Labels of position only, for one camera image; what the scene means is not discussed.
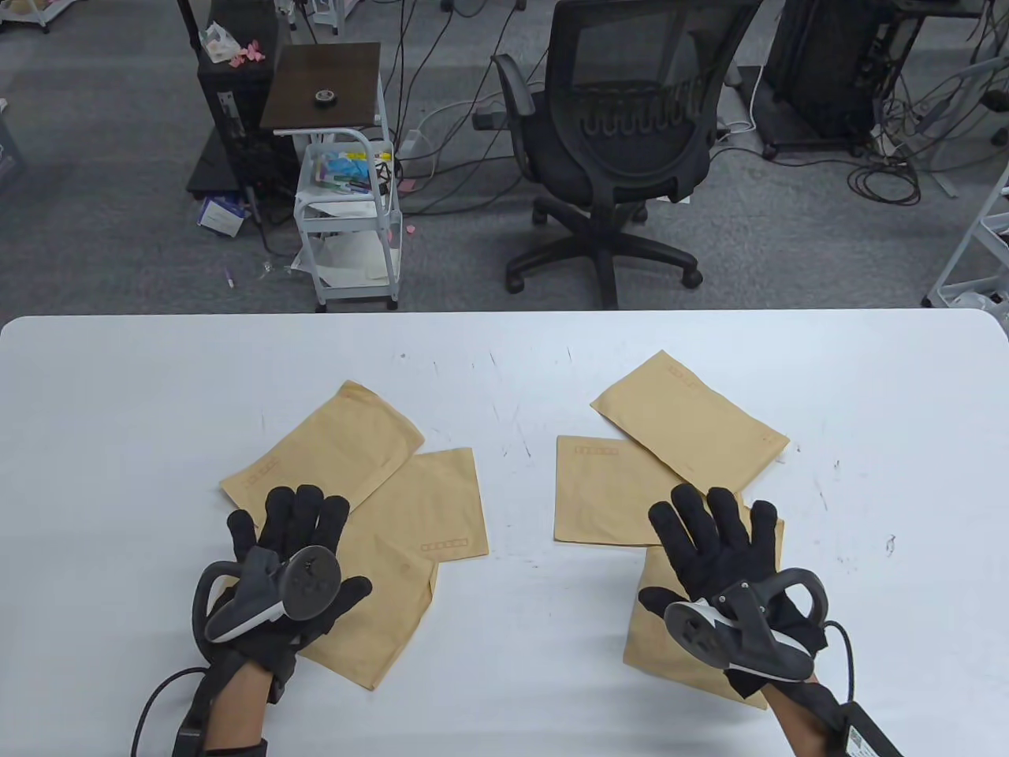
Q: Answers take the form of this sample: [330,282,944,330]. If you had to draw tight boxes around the person's left hand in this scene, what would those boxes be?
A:
[227,483,374,704]

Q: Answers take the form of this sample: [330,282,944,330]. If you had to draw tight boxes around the person's right hand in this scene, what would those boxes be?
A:
[637,483,828,699]

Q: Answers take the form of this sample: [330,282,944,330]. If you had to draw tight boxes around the group of brown paper envelopes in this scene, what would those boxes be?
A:
[219,349,791,710]

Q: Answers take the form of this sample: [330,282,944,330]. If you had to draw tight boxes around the person's left forearm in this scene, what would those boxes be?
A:
[203,661,274,742]

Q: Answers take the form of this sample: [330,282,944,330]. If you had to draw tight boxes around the person's right forearm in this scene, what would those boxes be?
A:
[766,684,836,757]

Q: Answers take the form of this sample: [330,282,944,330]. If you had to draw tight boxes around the grey and white tracking controller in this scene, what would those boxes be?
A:
[664,568,830,684]
[192,544,344,659]

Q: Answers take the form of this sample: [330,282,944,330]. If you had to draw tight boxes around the black sensor box with label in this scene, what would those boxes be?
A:
[820,702,906,757]

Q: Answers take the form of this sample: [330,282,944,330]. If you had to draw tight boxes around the white papers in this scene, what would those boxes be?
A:
[311,233,391,289]

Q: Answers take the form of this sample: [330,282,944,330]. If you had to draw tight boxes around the white rolling cart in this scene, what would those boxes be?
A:
[293,71,404,312]

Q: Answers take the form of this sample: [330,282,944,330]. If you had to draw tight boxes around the blue and white box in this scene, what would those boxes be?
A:
[197,195,247,238]

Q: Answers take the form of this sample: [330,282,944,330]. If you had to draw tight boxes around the black mesh office chair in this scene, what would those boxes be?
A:
[471,0,764,310]

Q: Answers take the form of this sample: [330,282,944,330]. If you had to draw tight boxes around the black computer tower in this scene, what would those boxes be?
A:
[195,0,296,207]

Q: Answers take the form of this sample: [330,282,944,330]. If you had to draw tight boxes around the dark brown wooden board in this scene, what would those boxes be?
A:
[260,42,382,132]

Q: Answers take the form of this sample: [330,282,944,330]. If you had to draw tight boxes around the crumpled clear plastic bag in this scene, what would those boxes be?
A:
[201,21,241,64]

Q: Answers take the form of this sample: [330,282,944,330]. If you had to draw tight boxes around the black equipment cabinet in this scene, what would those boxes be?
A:
[763,0,927,152]

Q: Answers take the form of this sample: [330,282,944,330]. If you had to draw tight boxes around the black glove cable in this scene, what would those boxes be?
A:
[824,619,858,704]
[129,666,210,757]

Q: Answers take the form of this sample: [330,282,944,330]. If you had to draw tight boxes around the white metal frame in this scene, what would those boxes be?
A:
[924,162,1009,310]

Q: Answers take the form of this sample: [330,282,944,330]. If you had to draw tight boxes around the black flat base plate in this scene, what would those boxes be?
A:
[186,126,241,196]

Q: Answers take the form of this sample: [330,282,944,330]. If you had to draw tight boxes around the coiled black cable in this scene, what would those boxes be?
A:
[847,150,923,207]

